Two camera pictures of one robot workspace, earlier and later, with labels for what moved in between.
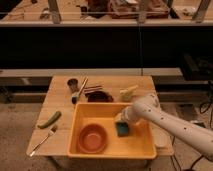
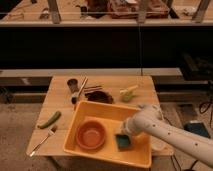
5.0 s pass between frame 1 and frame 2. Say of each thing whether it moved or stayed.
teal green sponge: moved
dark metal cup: stayed
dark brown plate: stayed
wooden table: stayed
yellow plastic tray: moved
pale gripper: moved
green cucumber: stayed
